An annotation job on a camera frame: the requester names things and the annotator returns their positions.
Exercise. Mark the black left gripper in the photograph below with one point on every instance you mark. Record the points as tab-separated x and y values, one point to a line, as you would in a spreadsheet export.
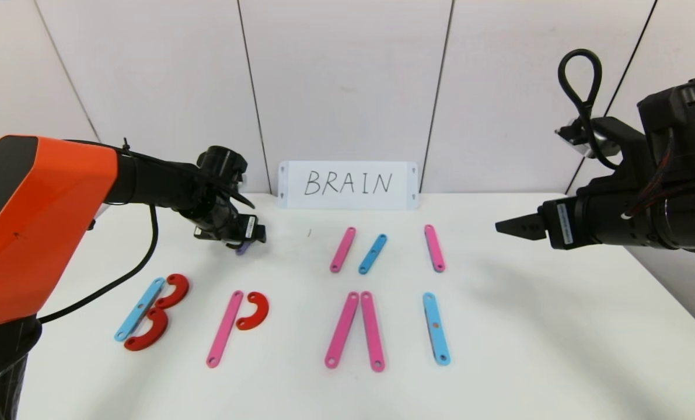
249	228

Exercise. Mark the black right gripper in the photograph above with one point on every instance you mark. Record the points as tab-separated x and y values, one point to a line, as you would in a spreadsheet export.
562	224

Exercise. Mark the short purple plastic bar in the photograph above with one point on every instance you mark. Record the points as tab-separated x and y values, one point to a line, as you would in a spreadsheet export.
242	250

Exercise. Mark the small red curved piece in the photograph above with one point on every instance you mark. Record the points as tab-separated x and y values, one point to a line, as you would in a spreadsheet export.
259	312

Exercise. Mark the pink plastic bar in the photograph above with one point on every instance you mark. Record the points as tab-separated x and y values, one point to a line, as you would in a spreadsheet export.
372	332
434	248
342	329
224	329
343	249

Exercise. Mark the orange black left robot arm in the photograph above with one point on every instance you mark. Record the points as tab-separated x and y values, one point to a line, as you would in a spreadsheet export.
44	216

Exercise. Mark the white sign reading BRAIN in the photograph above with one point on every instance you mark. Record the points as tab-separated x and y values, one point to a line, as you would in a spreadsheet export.
347	185

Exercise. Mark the red curved plastic piece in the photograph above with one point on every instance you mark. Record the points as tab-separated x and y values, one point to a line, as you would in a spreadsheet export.
156	333
179	290

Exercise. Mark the blue plastic bar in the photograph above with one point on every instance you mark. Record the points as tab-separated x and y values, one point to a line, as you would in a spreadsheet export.
140	309
373	254

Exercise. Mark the blue bar with orange dot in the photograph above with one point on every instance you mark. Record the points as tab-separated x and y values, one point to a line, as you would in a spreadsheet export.
436	335

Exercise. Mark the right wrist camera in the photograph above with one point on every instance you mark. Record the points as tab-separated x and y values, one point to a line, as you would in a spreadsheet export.
604	137

